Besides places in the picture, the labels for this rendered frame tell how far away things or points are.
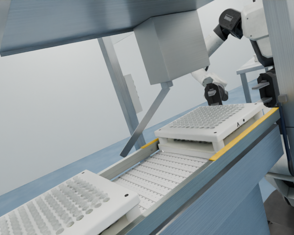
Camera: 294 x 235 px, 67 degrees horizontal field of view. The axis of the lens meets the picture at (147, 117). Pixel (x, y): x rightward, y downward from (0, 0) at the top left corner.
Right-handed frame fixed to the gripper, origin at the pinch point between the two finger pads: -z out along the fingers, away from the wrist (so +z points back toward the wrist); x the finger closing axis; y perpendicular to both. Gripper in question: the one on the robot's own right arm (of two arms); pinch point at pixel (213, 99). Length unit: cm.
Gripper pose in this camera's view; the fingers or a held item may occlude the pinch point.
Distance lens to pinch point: 94.0
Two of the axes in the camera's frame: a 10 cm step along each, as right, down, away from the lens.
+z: 3.2, -3.0, 9.0
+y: -9.0, 2.0, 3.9
